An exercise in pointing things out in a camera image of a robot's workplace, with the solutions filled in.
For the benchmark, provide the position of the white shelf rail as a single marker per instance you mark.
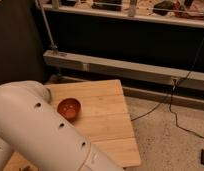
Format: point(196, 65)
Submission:
point(131, 14)

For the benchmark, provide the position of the red bowl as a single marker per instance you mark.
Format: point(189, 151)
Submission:
point(69, 108)

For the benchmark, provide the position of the wooden table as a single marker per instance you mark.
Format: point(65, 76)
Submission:
point(103, 118)

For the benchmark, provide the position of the metal pole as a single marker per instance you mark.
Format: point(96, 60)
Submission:
point(52, 43)

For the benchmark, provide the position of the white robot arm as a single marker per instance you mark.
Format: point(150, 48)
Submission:
point(34, 128)

